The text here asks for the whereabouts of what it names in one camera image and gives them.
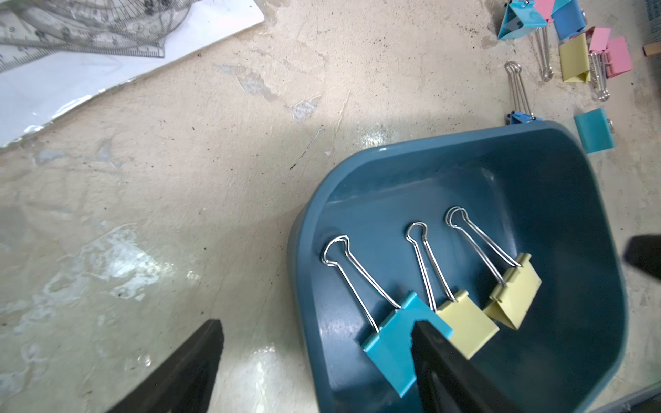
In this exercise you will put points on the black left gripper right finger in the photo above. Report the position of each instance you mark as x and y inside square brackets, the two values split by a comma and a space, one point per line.
[447, 382]

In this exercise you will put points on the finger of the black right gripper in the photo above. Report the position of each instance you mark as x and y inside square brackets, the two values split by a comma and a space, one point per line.
[644, 252]

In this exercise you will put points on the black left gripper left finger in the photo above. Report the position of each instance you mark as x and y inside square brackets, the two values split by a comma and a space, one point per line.
[185, 381]

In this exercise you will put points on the yellow binder clip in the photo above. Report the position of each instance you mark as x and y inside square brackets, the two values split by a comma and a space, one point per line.
[472, 329]
[574, 60]
[516, 288]

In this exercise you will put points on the teal binder clip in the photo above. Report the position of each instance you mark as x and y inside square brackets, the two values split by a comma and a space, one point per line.
[389, 348]
[520, 19]
[595, 130]

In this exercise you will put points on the teal plastic storage box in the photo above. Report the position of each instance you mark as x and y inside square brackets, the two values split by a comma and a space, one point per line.
[530, 188]

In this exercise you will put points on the blue binder clip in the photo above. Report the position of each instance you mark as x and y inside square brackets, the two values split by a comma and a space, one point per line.
[522, 112]
[569, 18]

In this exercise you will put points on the pink binder clip far right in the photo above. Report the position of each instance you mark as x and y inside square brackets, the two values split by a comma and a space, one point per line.
[618, 57]

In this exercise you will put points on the pink binder clip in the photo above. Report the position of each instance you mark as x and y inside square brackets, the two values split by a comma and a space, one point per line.
[618, 57]
[597, 40]
[545, 8]

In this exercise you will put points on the pink binder clip middle far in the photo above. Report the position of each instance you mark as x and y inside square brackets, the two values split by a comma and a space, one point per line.
[597, 40]

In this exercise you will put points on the pink binder clip left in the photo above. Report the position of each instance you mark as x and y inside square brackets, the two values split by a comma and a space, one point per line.
[545, 8]

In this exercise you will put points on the small wooden easel stand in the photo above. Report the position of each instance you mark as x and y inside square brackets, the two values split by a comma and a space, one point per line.
[652, 49]

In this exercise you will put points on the ruler set white package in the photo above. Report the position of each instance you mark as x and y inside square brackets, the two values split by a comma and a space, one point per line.
[58, 55]

